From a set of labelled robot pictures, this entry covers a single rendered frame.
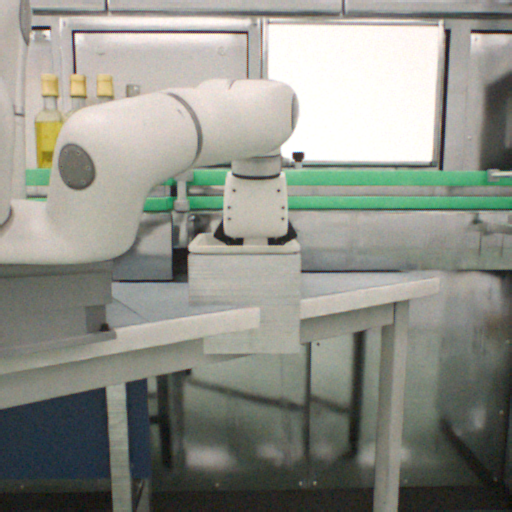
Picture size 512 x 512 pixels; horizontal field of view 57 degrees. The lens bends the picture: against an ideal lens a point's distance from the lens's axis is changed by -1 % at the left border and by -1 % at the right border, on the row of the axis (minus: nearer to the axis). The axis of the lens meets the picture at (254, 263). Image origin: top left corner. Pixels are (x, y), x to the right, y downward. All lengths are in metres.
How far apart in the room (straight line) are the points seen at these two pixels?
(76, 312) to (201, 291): 0.22
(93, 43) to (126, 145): 0.88
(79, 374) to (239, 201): 0.33
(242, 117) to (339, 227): 0.53
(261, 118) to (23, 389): 0.45
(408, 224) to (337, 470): 0.73
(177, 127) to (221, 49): 0.77
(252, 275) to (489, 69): 0.88
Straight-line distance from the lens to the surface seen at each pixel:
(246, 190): 0.72
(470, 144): 1.34
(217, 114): 0.51
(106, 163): 0.40
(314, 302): 0.80
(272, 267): 0.72
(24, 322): 0.57
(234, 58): 1.21
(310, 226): 1.00
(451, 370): 1.40
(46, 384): 0.69
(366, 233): 1.02
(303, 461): 1.41
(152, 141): 0.42
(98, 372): 0.70
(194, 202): 1.01
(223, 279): 0.72
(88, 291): 0.57
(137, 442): 1.07
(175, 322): 0.67
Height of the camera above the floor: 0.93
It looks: 9 degrees down
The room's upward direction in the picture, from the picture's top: straight up
